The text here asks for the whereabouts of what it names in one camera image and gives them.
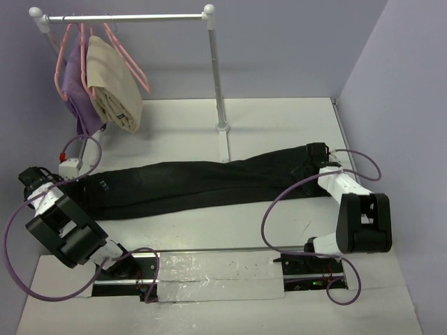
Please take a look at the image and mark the black trousers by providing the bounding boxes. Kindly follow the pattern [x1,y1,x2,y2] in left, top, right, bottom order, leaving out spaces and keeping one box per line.
[55,146,331,221]

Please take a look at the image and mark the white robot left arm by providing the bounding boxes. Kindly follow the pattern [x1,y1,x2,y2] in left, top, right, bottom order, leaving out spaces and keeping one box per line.
[18,167,138,279]

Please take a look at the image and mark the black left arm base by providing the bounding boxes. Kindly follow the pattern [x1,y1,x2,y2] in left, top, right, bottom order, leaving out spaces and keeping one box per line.
[91,255,158,303]

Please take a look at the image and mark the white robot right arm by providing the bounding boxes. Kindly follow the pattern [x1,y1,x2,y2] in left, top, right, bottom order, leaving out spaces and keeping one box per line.
[291,142,393,273]

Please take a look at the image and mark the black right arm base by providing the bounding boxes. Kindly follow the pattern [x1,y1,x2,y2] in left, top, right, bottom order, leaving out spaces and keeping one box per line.
[273,253,348,292]

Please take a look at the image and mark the empty pink hanger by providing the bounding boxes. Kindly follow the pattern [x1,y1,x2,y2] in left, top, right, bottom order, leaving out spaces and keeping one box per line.
[103,23,152,94]

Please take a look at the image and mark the beige folded trousers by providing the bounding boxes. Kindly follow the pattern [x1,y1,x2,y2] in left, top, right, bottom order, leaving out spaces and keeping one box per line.
[86,36,143,133]

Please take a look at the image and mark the pink hanger with beige trousers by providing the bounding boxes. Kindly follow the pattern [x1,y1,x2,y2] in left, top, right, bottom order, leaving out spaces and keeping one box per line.
[80,23,95,100]

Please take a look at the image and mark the pink hanger with purple cloth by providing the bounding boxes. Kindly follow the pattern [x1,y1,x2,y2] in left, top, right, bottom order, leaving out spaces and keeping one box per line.
[54,24,73,102]

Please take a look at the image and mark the white cardboard cover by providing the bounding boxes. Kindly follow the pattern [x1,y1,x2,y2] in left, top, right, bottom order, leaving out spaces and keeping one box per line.
[15,244,420,335]

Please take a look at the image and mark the silver tape patch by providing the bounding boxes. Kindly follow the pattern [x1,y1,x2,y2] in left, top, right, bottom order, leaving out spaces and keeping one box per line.
[157,251,285,302]

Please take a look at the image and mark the purple folded cloth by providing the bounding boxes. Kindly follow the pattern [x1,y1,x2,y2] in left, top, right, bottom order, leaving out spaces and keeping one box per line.
[61,39,104,136]

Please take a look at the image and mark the white metal clothes rack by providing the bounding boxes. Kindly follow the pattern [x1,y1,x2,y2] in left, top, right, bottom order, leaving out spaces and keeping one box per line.
[29,4,230,163]

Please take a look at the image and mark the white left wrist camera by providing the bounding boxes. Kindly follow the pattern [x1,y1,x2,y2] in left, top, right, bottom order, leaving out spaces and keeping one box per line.
[58,158,83,180]

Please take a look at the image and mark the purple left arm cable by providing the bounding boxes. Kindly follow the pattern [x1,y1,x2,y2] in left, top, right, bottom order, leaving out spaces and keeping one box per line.
[1,135,161,304]

